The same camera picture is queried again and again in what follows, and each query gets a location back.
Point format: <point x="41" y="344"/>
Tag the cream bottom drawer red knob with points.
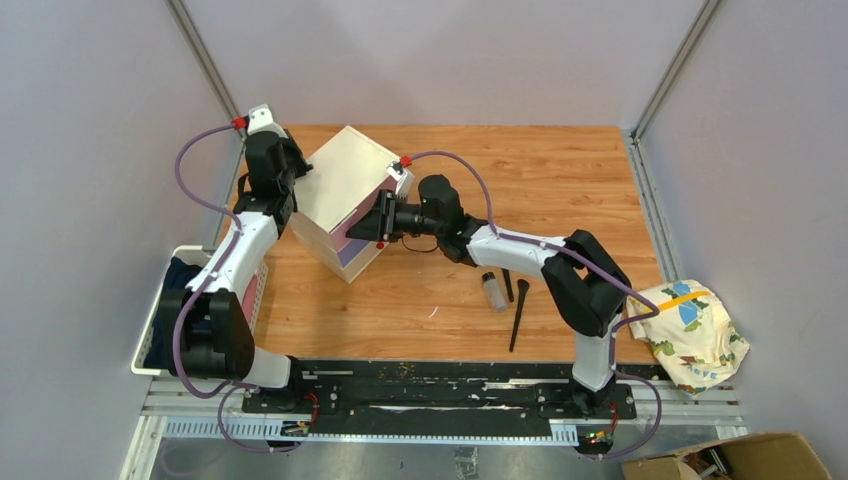
<point x="361" y="262"/>

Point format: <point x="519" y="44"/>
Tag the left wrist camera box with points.
<point x="260" y="119"/>

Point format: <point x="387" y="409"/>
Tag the small clear bottle black cap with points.
<point x="493" y="292"/>

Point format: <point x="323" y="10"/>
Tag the dark blue cloth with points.
<point x="178" y="275"/>

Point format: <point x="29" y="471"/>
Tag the white mini drawer cabinet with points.
<point x="349" y="170"/>

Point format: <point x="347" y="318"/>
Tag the pink drawer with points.
<point x="338" y="234"/>

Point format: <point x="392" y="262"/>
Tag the purple drawer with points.
<point x="352" y="249"/>

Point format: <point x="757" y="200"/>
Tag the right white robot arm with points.
<point x="587" y="286"/>

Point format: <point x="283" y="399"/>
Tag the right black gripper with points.
<point x="381" y="221"/>

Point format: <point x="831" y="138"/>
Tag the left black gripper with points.
<point x="290" y="147"/>

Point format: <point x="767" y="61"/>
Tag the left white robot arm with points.
<point x="204" y="323"/>

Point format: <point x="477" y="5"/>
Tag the thin black makeup brush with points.
<point x="523" y="289"/>

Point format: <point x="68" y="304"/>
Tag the printed cream cloth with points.
<point x="693" y="337"/>

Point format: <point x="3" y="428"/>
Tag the white perforated basket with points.
<point x="196" y="255"/>

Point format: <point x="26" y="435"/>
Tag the cardboard box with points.
<point x="766" y="455"/>

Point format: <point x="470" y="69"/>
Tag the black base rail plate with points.
<point x="445" y="402"/>

